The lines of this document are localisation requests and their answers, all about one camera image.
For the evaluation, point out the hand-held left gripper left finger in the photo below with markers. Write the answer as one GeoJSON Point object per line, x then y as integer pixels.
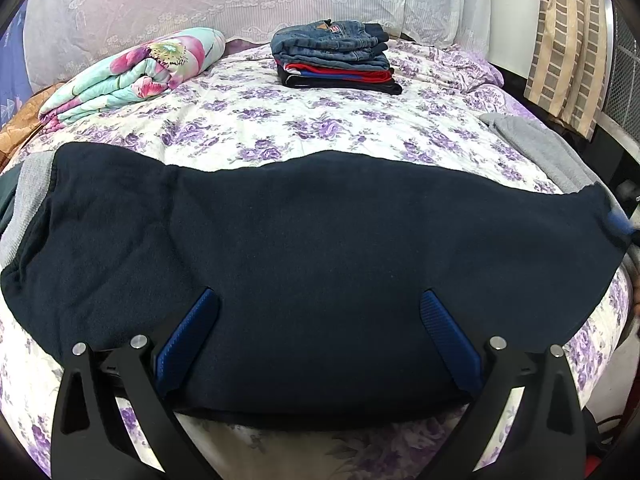
{"type": "Point", "coordinates": [187, 340]}

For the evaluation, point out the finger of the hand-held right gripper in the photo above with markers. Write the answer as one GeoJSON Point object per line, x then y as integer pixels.
{"type": "Point", "coordinates": [620, 222]}

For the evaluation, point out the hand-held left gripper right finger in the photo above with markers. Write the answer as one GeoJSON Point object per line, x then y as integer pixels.
{"type": "Point", "coordinates": [447, 340]}

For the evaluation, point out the dark navy pants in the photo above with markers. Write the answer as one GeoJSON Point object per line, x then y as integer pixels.
{"type": "Point", "coordinates": [320, 260]}

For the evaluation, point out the grey sweatpants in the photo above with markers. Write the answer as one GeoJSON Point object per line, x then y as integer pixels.
{"type": "Point", "coordinates": [545, 145]}

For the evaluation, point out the metal window grille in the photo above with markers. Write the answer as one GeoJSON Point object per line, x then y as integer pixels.
{"type": "Point", "coordinates": [625, 70]}

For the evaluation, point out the striped beige curtain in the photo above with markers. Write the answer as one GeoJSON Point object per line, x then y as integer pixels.
{"type": "Point", "coordinates": [565, 50]}

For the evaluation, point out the red object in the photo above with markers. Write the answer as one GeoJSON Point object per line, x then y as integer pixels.
{"type": "Point", "coordinates": [595, 465]}

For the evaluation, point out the grey knit garment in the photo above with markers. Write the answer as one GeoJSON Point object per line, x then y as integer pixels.
{"type": "Point", "coordinates": [32, 185]}

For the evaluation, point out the dark teal garment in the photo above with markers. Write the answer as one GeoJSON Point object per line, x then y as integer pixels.
{"type": "Point", "coordinates": [6, 210]}

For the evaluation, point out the purple floral bed sheet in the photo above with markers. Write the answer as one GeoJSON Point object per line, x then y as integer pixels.
{"type": "Point", "coordinates": [280, 120]}

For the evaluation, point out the folded floral blanket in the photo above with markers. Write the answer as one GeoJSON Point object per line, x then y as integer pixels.
{"type": "Point", "coordinates": [140, 75]}

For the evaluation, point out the orange brown pillow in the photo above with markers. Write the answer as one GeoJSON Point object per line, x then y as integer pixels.
{"type": "Point", "coordinates": [15, 132]}

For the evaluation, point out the folded red garment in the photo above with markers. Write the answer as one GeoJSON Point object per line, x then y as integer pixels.
{"type": "Point", "coordinates": [350, 74]}

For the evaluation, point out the blue printed cloth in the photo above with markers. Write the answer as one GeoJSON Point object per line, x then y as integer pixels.
{"type": "Point", "coordinates": [12, 85]}

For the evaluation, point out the folded blue jeans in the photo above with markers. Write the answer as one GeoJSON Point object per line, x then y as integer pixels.
{"type": "Point", "coordinates": [330, 45]}

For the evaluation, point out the white lace cover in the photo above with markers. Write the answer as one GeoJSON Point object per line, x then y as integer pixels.
{"type": "Point", "coordinates": [200, 0]}

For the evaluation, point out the dark wooden bed frame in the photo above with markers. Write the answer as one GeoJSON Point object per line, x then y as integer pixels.
{"type": "Point", "coordinates": [600, 160]}

